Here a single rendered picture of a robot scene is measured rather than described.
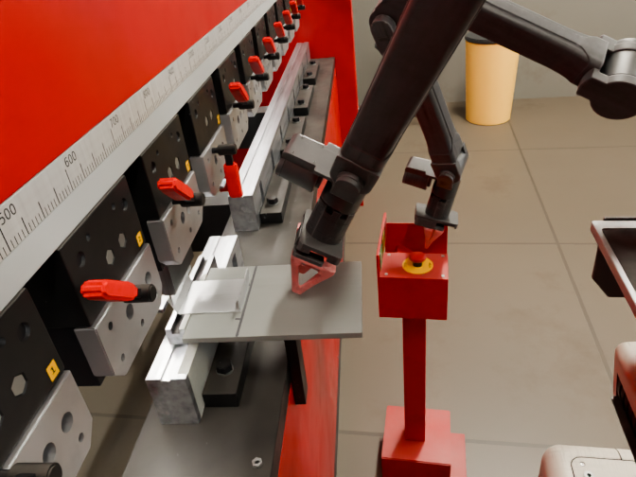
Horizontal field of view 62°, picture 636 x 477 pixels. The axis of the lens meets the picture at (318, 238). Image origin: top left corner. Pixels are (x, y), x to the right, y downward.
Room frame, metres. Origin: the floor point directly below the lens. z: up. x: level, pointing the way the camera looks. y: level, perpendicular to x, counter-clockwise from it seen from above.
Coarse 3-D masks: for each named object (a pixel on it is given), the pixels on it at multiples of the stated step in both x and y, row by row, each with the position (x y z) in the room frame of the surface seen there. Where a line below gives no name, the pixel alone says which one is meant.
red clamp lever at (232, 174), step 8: (224, 144) 0.84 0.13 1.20; (232, 144) 0.83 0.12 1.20; (216, 152) 0.83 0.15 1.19; (224, 152) 0.83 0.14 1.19; (232, 152) 0.83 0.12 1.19; (232, 160) 0.83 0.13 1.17; (224, 168) 0.83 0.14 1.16; (232, 168) 0.83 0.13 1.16; (232, 176) 0.83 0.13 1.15; (232, 184) 0.83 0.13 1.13; (240, 184) 0.84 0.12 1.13; (232, 192) 0.83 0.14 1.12; (240, 192) 0.83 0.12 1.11
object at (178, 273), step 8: (192, 256) 0.73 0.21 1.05; (184, 264) 0.69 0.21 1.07; (160, 272) 0.64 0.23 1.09; (168, 272) 0.64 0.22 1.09; (176, 272) 0.66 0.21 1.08; (184, 272) 0.69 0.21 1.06; (168, 280) 0.64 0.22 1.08; (176, 280) 0.65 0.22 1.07; (184, 280) 0.70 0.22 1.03; (168, 288) 0.64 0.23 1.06; (176, 288) 0.65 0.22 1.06; (176, 296) 0.66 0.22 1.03
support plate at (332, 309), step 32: (256, 288) 0.70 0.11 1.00; (288, 288) 0.69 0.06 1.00; (320, 288) 0.68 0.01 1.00; (352, 288) 0.67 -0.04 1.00; (192, 320) 0.64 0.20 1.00; (224, 320) 0.63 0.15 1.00; (256, 320) 0.62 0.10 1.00; (288, 320) 0.61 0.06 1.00; (320, 320) 0.60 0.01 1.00; (352, 320) 0.60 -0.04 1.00
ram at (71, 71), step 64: (0, 0) 0.44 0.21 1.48; (64, 0) 0.53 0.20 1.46; (128, 0) 0.67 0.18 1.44; (192, 0) 0.92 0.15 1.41; (0, 64) 0.41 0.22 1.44; (64, 64) 0.49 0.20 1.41; (128, 64) 0.62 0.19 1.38; (0, 128) 0.38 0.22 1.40; (64, 128) 0.46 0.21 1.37; (0, 192) 0.36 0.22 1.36
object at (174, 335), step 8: (200, 256) 0.82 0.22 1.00; (200, 264) 0.80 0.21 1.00; (208, 264) 0.79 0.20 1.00; (216, 264) 0.82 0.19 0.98; (192, 272) 0.77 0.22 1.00; (200, 272) 0.78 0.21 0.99; (208, 272) 0.77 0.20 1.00; (192, 280) 0.75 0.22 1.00; (176, 320) 0.65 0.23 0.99; (168, 328) 0.62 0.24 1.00; (176, 328) 0.63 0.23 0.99; (168, 336) 0.62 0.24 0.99; (176, 336) 0.62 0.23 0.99
